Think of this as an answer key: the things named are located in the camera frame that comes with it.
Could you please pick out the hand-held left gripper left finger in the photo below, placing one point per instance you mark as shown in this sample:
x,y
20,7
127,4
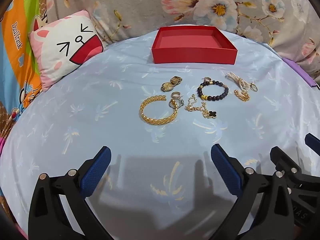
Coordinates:
x,y
96,172

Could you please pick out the purple cloth edge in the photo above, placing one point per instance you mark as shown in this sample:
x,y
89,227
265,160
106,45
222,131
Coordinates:
x,y
302,72

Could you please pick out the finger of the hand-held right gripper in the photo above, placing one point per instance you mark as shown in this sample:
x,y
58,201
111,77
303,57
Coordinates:
x,y
285,162
313,143

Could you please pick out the gold braided bangle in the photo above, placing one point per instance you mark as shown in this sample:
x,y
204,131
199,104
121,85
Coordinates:
x,y
160,121

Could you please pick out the grey floral blanket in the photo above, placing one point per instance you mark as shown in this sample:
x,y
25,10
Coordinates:
x,y
140,5

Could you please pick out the colourful cartoon sheet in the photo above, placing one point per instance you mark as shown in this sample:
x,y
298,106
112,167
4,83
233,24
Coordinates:
x,y
17,42

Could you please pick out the gold wristwatch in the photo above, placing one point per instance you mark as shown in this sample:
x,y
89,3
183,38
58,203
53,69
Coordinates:
x,y
166,86

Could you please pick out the small hoop earring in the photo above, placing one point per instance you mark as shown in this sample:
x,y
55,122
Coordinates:
x,y
209,79

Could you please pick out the light blue palm print sheet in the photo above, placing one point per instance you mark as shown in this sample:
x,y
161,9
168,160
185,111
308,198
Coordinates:
x,y
100,130

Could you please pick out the red cardboard box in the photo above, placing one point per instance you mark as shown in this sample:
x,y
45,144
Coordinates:
x,y
195,55

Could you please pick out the pearl brooch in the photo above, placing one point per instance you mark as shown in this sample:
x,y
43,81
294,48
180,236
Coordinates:
x,y
240,81

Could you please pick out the white cat face pillow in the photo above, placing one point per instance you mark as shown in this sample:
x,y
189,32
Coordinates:
x,y
57,55

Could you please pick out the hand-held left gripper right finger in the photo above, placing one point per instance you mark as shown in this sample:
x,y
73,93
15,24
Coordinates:
x,y
226,170

